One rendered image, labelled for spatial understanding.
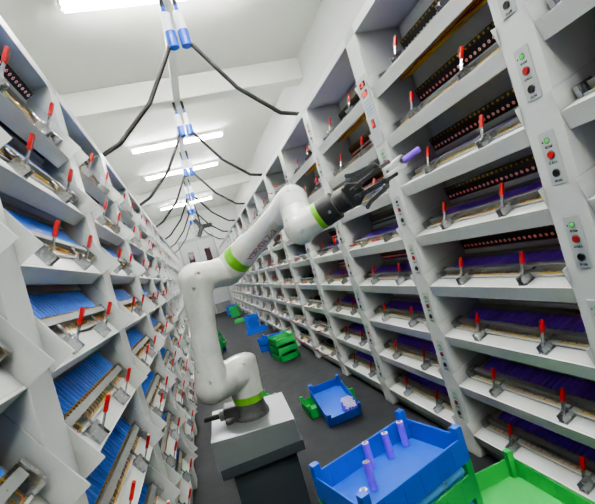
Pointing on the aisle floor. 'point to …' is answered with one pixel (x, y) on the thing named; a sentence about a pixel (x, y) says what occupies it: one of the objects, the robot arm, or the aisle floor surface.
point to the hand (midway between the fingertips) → (394, 166)
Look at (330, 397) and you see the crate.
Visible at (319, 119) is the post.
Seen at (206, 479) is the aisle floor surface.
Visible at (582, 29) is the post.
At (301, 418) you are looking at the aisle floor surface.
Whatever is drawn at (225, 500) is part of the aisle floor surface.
